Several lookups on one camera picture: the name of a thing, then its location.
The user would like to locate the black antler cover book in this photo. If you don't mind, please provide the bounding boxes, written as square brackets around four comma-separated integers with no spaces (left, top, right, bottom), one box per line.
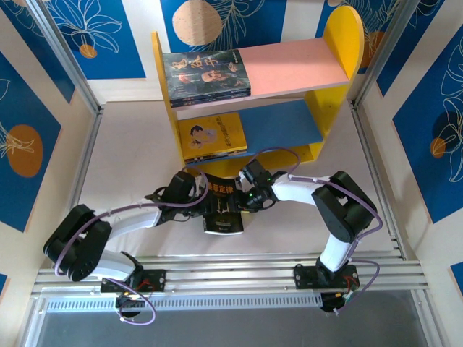
[201,173,247,236]

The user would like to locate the yellow cartoon boy book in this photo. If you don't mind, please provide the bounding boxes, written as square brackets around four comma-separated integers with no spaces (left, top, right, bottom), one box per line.
[179,111,249,162]

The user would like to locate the dark old man book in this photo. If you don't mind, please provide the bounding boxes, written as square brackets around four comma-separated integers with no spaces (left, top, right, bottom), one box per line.
[161,48,252,101]
[170,93,252,109]

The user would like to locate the yellow pink blue bookshelf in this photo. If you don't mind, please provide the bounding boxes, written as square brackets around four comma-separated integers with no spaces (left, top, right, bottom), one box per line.
[150,5,365,185]

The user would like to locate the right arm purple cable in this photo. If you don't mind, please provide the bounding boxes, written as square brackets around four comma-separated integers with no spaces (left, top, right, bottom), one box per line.
[249,146,383,315]

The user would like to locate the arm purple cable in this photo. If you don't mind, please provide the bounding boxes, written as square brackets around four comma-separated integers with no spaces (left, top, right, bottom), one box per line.
[53,166,211,326]
[249,146,383,315]

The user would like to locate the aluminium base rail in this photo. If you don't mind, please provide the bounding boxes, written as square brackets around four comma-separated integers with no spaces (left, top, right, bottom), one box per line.
[30,252,432,301]

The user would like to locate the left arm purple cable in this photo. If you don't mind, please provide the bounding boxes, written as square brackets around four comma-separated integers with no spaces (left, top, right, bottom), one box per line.
[53,166,211,326]

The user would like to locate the slotted grey cable duct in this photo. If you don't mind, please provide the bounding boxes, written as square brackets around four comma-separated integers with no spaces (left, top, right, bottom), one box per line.
[46,291,323,312]

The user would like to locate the aluminium frame post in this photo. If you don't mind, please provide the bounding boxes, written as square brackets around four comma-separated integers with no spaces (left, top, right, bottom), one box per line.
[25,0,106,116]
[349,0,422,109]

